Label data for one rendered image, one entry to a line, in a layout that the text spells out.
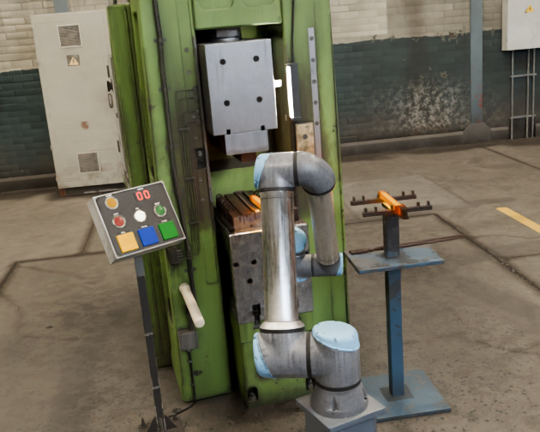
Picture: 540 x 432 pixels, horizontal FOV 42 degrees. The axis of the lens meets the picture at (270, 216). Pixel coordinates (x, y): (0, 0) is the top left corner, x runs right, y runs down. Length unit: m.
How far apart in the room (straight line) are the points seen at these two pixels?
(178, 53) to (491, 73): 7.16
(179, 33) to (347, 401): 1.79
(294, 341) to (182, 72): 1.48
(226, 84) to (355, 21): 6.29
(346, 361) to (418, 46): 7.61
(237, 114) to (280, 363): 1.31
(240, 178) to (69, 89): 5.03
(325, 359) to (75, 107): 6.64
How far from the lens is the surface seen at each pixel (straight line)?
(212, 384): 3.73
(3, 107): 9.38
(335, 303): 3.74
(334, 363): 2.30
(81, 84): 8.54
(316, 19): 3.44
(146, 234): 3.03
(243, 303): 3.36
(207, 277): 3.50
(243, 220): 3.30
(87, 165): 8.65
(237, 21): 3.33
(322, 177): 2.32
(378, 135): 9.58
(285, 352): 2.30
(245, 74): 3.20
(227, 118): 3.20
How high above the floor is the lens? 1.85
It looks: 16 degrees down
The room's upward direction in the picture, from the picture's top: 5 degrees counter-clockwise
